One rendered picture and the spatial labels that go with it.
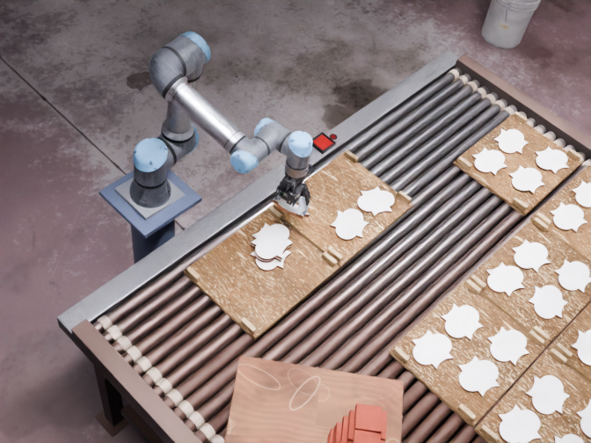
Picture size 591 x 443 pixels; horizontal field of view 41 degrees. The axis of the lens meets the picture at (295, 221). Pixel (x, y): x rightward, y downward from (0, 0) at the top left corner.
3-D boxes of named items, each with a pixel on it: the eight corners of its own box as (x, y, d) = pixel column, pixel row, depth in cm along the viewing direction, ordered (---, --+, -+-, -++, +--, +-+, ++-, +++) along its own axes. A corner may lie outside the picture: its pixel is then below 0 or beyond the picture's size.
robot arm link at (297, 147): (296, 124, 247) (318, 137, 244) (293, 148, 255) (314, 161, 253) (281, 137, 242) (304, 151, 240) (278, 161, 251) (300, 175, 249)
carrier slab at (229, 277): (182, 273, 267) (182, 271, 266) (268, 210, 287) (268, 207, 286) (254, 340, 254) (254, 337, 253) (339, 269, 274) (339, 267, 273)
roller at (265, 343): (170, 415, 241) (170, 408, 237) (525, 123, 336) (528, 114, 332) (180, 426, 239) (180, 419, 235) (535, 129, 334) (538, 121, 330)
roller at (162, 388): (149, 392, 245) (149, 386, 241) (506, 110, 339) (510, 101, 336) (159, 403, 243) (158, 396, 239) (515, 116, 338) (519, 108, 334)
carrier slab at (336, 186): (269, 208, 287) (270, 206, 286) (343, 154, 308) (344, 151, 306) (340, 267, 275) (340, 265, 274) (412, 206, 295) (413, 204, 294)
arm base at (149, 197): (121, 187, 291) (120, 169, 284) (157, 172, 298) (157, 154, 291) (142, 214, 284) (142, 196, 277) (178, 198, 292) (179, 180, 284)
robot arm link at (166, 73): (135, 56, 239) (253, 163, 235) (160, 40, 245) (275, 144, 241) (128, 80, 248) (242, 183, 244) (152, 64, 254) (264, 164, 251)
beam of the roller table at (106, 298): (58, 326, 257) (55, 316, 253) (444, 59, 358) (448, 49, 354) (74, 343, 254) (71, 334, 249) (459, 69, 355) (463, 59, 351)
